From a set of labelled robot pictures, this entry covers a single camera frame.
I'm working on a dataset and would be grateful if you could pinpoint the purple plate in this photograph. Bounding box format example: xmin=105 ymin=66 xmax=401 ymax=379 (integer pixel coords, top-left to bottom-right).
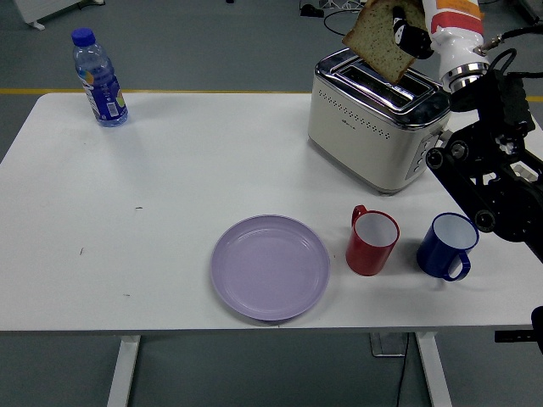
xmin=210 ymin=214 xmax=332 ymax=322

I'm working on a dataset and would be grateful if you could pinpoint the blue mug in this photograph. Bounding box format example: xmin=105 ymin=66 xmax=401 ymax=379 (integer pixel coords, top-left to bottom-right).
xmin=415 ymin=212 xmax=480 ymax=282

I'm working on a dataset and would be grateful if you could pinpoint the white table leg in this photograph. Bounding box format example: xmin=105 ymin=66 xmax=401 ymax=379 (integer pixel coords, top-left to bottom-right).
xmin=414 ymin=332 xmax=453 ymax=407
xmin=105 ymin=334 xmax=143 ymax=407

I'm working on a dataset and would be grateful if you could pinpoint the white paper sheet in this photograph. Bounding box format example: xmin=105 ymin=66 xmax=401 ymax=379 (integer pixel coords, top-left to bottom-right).
xmin=449 ymin=109 xmax=483 ymax=143

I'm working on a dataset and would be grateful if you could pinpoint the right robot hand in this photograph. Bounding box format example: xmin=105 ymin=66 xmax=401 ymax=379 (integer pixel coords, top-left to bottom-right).
xmin=390 ymin=0 xmax=488 ymax=76

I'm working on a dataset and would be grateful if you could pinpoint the thin black cable under table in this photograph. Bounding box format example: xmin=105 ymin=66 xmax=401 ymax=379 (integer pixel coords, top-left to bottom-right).
xmin=395 ymin=334 xmax=411 ymax=407

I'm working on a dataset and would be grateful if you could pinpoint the white equipment base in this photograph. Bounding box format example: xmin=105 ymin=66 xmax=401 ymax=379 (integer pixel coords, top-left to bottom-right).
xmin=515 ymin=0 xmax=543 ymax=26

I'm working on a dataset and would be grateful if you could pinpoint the clear plastic bracket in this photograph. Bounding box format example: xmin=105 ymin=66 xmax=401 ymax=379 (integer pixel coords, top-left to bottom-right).
xmin=367 ymin=332 xmax=409 ymax=358

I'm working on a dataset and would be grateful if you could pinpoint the black table control panel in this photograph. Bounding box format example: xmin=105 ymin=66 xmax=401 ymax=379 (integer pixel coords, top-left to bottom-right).
xmin=494 ymin=329 xmax=543 ymax=343

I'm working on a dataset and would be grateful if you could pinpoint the cream and chrome toaster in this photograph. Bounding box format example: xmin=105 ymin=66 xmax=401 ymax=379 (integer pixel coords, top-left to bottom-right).
xmin=307 ymin=47 xmax=457 ymax=196

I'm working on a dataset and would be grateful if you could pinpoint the black floor cable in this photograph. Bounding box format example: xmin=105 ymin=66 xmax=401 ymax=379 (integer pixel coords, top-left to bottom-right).
xmin=323 ymin=7 xmax=361 ymax=38

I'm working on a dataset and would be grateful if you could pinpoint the blue-capped plastic water bottle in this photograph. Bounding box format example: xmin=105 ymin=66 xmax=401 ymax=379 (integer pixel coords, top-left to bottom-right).
xmin=70 ymin=27 xmax=130 ymax=128

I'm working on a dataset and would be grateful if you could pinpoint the brown bread slice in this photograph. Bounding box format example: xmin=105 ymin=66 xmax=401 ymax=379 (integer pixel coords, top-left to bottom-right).
xmin=342 ymin=0 xmax=428 ymax=85

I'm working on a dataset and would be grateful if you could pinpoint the red mug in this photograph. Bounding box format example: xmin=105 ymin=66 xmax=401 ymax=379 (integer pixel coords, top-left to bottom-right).
xmin=345 ymin=204 xmax=400 ymax=277

